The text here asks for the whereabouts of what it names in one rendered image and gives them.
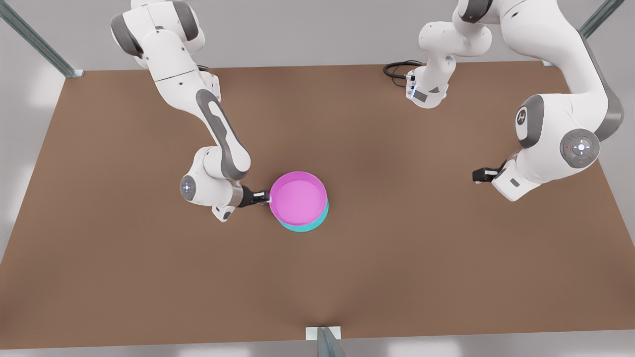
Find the pink plate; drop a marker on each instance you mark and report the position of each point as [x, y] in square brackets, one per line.
[298, 197]

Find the blue plate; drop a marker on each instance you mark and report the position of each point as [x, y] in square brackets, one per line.
[310, 225]

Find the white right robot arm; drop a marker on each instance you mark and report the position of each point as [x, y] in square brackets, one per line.
[170, 54]

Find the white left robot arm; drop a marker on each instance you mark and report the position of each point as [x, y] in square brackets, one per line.
[550, 69]

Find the silver frame post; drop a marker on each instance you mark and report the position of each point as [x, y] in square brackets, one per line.
[326, 342]
[593, 22]
[39, 42]

